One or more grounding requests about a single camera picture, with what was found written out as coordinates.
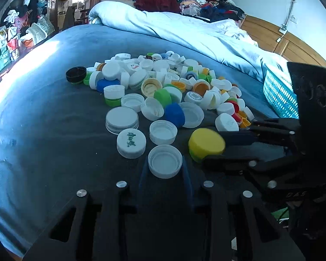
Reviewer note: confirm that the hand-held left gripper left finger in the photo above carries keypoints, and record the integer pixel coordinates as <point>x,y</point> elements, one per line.
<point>143,174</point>

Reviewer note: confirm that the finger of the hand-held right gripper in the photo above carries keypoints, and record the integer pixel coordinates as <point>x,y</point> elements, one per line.
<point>236,138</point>
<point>222,161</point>

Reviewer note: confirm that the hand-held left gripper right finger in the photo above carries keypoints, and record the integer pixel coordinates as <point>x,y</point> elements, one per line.
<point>187,180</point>

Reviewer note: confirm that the plain yellow bottle cap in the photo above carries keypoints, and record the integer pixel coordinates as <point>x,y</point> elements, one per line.
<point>206,142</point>

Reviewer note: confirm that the wide white bottle cap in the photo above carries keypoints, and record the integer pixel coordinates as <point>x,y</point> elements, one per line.
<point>165,161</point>

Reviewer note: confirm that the teal perforated plastic basket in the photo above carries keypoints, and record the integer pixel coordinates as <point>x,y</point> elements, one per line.
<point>278,95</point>

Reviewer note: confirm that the pile of plastic bottle caps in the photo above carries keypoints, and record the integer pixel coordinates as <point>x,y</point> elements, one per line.
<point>157,87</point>

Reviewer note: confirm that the blue bed sheet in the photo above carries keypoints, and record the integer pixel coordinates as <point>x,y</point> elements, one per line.
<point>51,130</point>

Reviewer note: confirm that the wooden headboard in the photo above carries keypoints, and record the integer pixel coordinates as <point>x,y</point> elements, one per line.
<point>271,38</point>

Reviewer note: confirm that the light blue duvet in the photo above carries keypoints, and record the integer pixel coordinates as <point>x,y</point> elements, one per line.
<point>184,30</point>

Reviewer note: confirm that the heap of mixed clothes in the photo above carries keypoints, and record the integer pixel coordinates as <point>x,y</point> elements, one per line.
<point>201,1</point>

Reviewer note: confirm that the heap of bags and clothes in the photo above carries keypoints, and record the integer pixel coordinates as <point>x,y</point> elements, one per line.
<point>13,32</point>

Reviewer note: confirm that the brown wooden door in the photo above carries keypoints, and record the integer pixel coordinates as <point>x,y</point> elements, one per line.
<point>53,2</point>

